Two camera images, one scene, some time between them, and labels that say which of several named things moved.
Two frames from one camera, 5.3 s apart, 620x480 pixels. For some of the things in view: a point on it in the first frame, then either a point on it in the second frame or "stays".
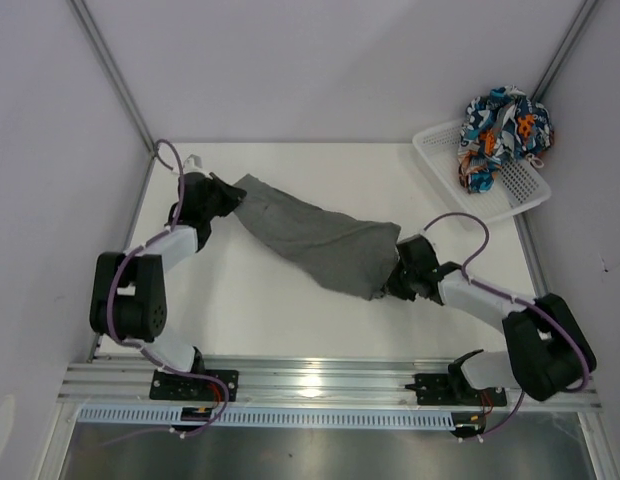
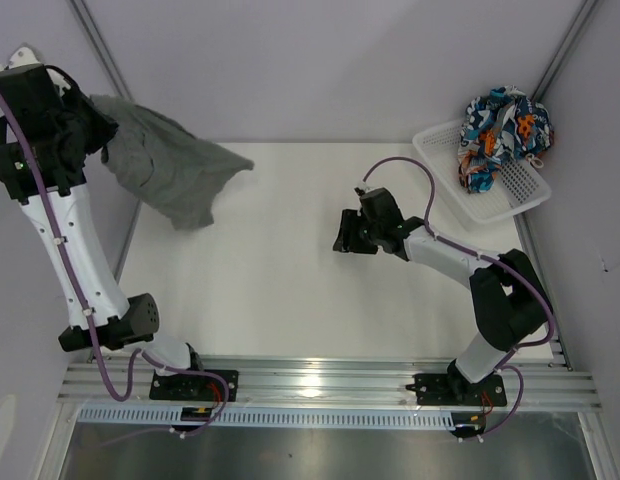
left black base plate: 168,386 stays
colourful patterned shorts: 498,127 stays
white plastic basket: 520,187 stays
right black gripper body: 402,284 -> 374,229
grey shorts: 353,254 -> 165,165
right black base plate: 438,389 stays
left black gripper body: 209,210 -> 82,116
